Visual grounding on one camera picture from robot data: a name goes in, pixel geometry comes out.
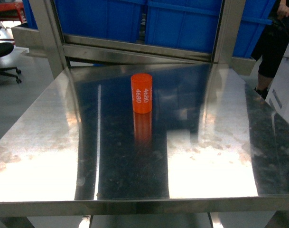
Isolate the orange cylindrical capacitor 4680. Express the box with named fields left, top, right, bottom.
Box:
left=131, top=73, right=152, bottom=114

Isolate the blue plastic bin left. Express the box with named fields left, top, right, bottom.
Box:
left=55, top=0, right=146, bottom=43

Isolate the blue plastic bin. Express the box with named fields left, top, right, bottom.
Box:
left=55, top=0, right=146, bottom=43
left=145, top=0, right=275, bottom=58

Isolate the blue plastic bin right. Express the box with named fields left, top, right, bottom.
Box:
left=145, top=0, right=275, bottom=58

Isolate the person in black clothes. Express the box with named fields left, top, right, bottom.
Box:
left=251, top=0, right=289, bottom=99

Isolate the black office chair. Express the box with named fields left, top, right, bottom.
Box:
left=0, top=26, right=22, bottom=84

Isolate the stainless steel rack frame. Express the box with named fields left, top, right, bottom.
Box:
left=12, top=0, right=255, bottom=77

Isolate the red metal workbench frame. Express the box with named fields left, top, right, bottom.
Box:
left=0, top=0, right=27, bottom=24

